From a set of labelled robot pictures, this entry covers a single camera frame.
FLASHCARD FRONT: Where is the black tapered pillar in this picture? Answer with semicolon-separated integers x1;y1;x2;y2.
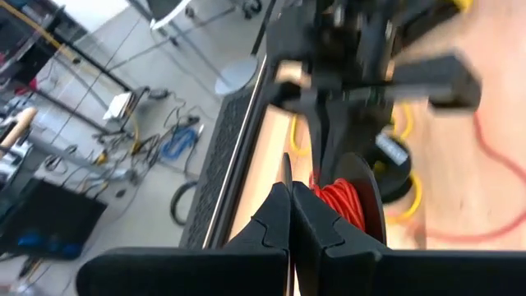
145;0;185;20

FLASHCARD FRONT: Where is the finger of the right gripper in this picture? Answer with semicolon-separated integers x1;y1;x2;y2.
299;90;330;182
326;98;391;186

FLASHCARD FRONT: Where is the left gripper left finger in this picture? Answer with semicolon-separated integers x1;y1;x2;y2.
76;182;293;296

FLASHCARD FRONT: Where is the white flat box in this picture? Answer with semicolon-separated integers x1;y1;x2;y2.
102;92;133;121

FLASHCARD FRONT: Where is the hanging yellow cable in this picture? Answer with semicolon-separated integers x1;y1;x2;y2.
0;0;141;154

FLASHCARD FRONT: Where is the blue floor cable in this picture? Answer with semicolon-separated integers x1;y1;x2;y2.
159;125;199;160

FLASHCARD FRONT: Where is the red cord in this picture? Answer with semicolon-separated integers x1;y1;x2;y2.
307;110;526;244

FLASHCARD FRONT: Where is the black power adapter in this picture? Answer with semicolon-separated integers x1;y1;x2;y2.
176;114;202;129

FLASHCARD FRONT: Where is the wooden rod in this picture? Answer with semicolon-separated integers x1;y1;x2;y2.
0;107;39;151

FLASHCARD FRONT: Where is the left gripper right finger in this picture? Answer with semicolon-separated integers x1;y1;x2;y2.
292;182;526;296

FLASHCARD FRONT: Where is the black power brick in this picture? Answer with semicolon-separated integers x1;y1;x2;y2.
146;87;170;100

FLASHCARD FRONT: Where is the grey round-base stand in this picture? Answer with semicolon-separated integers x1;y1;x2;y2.
125;0;259;97

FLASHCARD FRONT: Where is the black monitor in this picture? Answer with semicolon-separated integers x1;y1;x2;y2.
0;6;87;86

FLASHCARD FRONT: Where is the yellow cord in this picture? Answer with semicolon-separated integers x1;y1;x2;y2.
289;102;424;226

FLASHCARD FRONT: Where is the black caster wheel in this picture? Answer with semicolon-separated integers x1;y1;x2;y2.
242;0;264;20

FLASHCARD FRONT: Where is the coiled black floor cable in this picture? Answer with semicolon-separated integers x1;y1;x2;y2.
169;179;199;226

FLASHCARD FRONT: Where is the grey metal bracket leg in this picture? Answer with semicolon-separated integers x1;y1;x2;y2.
24;131;139;183

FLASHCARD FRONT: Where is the black open crate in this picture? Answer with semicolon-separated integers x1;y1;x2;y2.
0;178;108;261

